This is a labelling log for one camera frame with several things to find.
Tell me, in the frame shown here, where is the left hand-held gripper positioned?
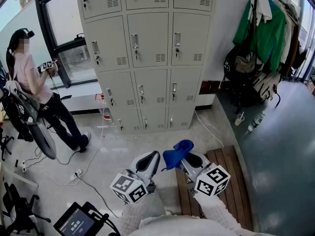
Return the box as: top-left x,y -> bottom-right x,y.
109,150 -> 161,205

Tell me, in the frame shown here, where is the white shirt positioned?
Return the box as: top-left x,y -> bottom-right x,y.
248,0 -> 273,27

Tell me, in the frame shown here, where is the dark framed window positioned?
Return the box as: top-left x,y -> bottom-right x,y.
34,0 -> 99,89
291,0 -> 315,82

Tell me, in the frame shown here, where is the black recorder monitor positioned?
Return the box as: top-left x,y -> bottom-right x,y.
53,201 -> 110,236

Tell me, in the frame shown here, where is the olive shoulder bag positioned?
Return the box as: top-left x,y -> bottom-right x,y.
235,54 -> 256,73

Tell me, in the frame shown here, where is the person's left forearm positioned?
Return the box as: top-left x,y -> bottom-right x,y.
118,192 -> 167,236

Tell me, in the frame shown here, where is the person's right forearm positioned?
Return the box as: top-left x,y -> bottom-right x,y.
193,193 -> 249,234

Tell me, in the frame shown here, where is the black floor cable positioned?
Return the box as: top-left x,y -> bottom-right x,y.
77,177 -> 119,218

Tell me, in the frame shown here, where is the black bag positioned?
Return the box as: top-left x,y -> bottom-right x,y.
223,43 -> 259,82

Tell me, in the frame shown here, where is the black clothes rack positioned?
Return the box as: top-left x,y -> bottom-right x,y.
254,0 -> 308,83

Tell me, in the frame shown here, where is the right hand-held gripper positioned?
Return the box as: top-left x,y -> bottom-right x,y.
180,150 -> 231,198

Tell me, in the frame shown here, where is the person's white knit top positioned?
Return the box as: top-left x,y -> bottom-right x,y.
136,214 -> 249,236

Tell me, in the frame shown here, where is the clear plastic water bottle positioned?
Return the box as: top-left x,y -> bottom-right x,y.
248,112 -> 266,132

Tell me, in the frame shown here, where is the blue cleaning cloth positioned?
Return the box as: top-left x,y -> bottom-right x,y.
162,139 -> 194,171

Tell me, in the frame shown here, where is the grey metal locker cabinet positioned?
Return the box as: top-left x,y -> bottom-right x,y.
75,0 -> 219,135

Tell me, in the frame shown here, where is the grey curved chair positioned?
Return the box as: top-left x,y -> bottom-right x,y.
9,81 -> 58,160

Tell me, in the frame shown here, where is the green jacket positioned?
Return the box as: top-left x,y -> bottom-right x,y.
232,0 -> 287,73

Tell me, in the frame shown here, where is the white cable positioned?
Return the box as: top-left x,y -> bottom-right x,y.
194,110 -> 224,148
80,99 -> 106,174

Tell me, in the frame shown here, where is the plastic cup with straw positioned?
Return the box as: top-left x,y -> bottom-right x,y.
234,111 -> 245,126

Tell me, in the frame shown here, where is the beige backpack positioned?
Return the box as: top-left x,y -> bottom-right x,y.
252,71 -> 281,102

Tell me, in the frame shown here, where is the red white plastic bag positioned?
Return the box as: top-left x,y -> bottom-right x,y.
95,92 -> 114,122

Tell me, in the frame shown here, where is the black office chair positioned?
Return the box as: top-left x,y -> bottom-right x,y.
2,182 -> 51,236

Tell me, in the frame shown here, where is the grey metal locker door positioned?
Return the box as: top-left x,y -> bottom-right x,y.
126,12 -> 170,68

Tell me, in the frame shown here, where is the beige coat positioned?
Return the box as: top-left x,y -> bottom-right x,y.
280,3 -> 300,76

